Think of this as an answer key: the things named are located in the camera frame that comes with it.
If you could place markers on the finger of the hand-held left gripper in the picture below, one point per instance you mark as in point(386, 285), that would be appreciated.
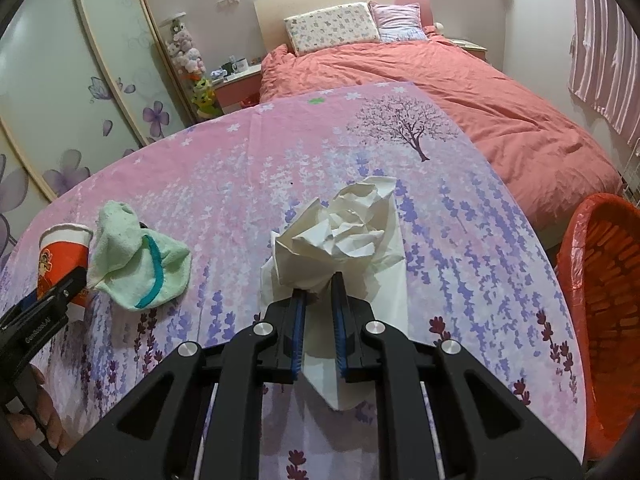
point(40, 320)

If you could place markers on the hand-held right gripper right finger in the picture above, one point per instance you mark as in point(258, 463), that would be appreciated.
point(340, 320)

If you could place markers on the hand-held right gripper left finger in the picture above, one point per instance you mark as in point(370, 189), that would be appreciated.
point(299, 325)

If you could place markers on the red paper cup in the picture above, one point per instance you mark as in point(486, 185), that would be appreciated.
point(60, 260)

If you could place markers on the white tissue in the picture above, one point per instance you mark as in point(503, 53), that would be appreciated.
point(345, 230)

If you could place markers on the orange plastic basket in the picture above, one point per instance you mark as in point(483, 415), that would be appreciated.
point(615, 285)

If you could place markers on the person's left hand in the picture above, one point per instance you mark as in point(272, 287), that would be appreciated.
point(47, 410)

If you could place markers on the pale green towel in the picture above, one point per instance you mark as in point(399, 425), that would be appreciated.
point(125, 270)

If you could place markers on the pink floral tablecloth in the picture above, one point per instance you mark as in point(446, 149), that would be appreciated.
point(250, 185)

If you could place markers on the wardrobe with flower doors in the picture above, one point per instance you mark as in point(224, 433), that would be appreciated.
point(75, 85)

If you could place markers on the pink nightstand with mugs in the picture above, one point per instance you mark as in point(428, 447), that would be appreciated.
point(235, 91)

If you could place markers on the green plush toy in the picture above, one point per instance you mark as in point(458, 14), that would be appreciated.
point(205, 97)

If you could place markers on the bed with pink duvet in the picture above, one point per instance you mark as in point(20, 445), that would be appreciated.
point(500, 110)

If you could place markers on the dark mug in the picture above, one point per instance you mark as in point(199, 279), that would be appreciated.
point(227, 68)

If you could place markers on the white mug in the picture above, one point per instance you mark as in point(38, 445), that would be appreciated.
point(240, 65)

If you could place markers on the white floral pillow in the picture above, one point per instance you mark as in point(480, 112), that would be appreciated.
point(330, 30)

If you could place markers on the hanging plush toys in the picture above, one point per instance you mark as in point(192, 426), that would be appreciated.
point(185, 50)

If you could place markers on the pink striped pillow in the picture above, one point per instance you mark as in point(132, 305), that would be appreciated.
point(400, 22)

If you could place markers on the white round lamp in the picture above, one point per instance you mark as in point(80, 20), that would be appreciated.
point(439, 25)

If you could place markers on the pink curtain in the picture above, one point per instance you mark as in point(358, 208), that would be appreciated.
point(605, 60)

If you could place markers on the white wall socket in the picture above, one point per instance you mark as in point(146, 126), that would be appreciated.
point(228, 0)

